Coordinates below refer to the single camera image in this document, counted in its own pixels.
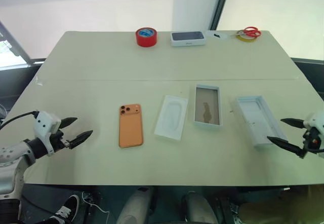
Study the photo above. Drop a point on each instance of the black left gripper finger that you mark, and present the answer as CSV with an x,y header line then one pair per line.
x,y
81,137
67,121

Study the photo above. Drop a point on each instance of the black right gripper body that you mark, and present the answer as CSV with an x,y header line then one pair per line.
x,y
313,140

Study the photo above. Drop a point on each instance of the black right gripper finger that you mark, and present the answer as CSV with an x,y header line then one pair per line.
x,y
293,122
286,145

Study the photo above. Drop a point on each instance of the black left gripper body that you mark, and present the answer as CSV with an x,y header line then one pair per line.
x,y
57,140

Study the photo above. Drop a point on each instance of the white phone box lid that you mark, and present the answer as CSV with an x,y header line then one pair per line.
x,y
260,122

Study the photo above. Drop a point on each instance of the orange smartphone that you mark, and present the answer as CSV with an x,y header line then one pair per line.
x,y
131,129

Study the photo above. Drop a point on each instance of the white phone box base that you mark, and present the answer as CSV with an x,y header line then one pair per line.
x,y
207,106

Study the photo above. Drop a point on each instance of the white moulded paper insert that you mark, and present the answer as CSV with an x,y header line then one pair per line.
x,y
170,118

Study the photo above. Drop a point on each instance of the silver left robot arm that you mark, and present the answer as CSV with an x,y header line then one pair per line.
x,y
12,151

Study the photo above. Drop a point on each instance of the white box with dark phone print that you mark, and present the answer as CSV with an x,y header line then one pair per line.
x,y
188,37

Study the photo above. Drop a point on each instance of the black and white sneaker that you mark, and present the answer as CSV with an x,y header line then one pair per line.
x,y
66,207

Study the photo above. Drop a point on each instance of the tan object under table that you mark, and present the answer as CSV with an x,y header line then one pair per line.
x,y
278,212

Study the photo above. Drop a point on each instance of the grey rounded shape under table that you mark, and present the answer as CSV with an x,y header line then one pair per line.
x,y
136,206
198,208

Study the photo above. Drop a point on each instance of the dark slanted window bar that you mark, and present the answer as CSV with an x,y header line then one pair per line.
x,y
15,44

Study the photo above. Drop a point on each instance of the yellow tape roll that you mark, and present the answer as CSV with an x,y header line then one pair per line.
x,y
246,39

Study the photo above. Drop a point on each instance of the red tape roll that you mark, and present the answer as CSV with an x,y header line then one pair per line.
x,y
146,40

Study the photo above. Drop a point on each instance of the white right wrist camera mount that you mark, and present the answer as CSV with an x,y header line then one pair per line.
x,y
315,121

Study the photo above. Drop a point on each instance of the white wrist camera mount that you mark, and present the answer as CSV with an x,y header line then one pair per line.
x,y
315,121
44,122

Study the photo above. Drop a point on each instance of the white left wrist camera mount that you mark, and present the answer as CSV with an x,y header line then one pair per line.
x,y
44,122

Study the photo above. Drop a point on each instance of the dark window frame post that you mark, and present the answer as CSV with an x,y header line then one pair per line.
x,y
219,3

